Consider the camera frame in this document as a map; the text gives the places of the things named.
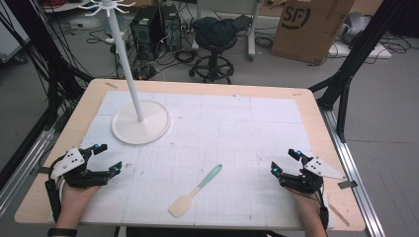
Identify grey rounded device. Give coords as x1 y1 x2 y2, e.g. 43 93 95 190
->
340 11 373 45

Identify white flat board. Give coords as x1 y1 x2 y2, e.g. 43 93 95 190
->
327 40 393 60

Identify black computer tower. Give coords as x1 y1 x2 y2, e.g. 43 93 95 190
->
128 5 165 62
160 3 183 52

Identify brown cardboard box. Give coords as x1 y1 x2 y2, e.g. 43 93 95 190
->
270 0 358 65

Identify black floor cables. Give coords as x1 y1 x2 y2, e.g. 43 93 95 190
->
378 32 414 55

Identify person's right hand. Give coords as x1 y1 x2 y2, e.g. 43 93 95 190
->
292 190 326 229

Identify person's left hand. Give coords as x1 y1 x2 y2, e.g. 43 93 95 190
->
54 183 102 229

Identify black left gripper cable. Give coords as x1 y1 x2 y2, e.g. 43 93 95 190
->
44 178 64 222

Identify white grid mat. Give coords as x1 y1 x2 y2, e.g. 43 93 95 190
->
48 90 335 230

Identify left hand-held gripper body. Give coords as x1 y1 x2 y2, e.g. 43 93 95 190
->
48 146 112 190

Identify black coiled cable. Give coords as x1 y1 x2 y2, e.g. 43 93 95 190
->
254 34 275 50
173 48 199 65

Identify teal handled cream spatula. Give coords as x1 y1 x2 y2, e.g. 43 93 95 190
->
167 163 223 218

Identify black swivel stool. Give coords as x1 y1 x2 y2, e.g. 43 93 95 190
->
188 36 239 85

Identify dark cloth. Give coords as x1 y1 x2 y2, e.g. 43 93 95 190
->
191 16 239 49

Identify black frame with cables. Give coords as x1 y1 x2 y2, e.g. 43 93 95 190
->
0 0 95 131

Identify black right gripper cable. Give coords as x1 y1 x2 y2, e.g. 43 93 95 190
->
316 189 331 230

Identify aluminium rail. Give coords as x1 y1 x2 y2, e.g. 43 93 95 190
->
319 108 387 237
0 126 56 216

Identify black frame struts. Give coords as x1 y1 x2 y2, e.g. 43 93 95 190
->
308 0 409 143

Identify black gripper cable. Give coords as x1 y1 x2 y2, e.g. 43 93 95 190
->
44 178 64 222
316 189 331 230

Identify white hook rack stand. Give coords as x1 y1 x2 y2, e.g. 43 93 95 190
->
77 0 172 146

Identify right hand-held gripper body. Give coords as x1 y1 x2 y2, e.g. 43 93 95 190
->
278 155 348 195

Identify flat wooden stick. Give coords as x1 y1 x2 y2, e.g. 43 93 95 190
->
327 201 352 228

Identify black wristband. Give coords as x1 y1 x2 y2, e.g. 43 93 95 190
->
46 227 79 237

